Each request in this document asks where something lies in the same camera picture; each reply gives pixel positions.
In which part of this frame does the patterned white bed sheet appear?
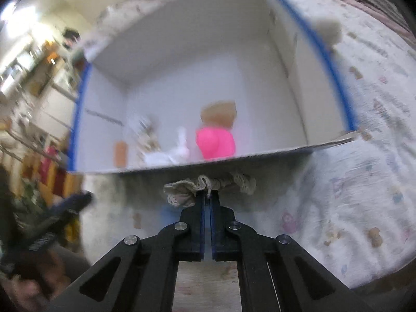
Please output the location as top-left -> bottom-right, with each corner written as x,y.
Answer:
81,0 -> 416,290

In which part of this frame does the orange foam cylinder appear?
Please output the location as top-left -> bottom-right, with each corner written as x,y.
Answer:
114,141 -> 128,168

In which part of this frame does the yellow wooden rack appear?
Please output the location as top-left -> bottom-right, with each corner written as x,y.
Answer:
19,151 -> 83,207

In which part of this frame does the white fabric flower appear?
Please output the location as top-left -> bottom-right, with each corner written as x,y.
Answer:
144,127 -> 190,168

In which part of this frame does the cream fluffy plush toy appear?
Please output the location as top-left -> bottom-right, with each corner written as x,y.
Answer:
312,17 -> 343,48

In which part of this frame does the person left hand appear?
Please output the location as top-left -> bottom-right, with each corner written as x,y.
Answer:
1,251 -> 71,311

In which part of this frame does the plastic packet with label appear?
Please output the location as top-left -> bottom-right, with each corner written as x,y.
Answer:
128,114 -> 161,162

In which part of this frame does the tan sponge block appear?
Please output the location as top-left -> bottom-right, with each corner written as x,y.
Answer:
200,101 -> 237,129

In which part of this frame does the light blue soft object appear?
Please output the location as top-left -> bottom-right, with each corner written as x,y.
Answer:
159,204 -> 182,228

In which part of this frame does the blue and white cardboard box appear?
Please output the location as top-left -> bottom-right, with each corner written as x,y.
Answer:
68,0 -> 356,173

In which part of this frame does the pink rubber duck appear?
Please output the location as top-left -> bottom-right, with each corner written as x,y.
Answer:
195,127 -> 236,160

